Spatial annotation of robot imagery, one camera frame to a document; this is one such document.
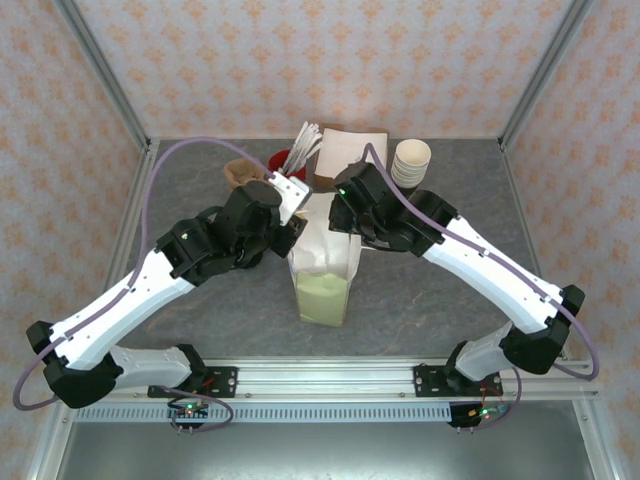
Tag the green floral paper gift bag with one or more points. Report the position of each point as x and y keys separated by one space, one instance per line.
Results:
x=322 y=300

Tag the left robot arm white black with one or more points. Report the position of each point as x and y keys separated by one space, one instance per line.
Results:
x=125 y=305

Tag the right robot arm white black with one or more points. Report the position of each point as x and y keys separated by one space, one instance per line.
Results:
x=490 y=270

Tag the brown cardboard napkin box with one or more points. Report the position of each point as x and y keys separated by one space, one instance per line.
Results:
x=322 y=181

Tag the stack of paper cups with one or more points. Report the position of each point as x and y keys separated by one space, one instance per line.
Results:
x=412 y=155

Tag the brown pulp cup carrier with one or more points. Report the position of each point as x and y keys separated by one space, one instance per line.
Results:
x=242 y=172

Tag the stack of white napkins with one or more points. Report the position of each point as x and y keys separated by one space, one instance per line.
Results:
x=345 y=147

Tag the white paper-wrapped straw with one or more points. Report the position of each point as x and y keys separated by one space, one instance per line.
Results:
x=300 y=137
x=306 y=142
x=310 y=150

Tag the small circuit board with LEDs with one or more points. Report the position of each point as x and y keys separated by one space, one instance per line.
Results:
x=189 y=411
x=480 y=413

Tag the brushed metal shelf panel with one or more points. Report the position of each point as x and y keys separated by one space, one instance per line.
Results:
x=320 y=452

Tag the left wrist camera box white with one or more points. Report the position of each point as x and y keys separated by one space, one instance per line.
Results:
x=292 y=195

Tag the aluminium table edge rail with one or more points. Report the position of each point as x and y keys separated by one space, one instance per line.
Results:
x=135 y=200
x=525 y=210

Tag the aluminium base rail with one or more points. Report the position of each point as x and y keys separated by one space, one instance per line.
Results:
x=325 y=377

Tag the aluminium frame post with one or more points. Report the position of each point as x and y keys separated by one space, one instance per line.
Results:
x=545 y=70
x=100 y=70

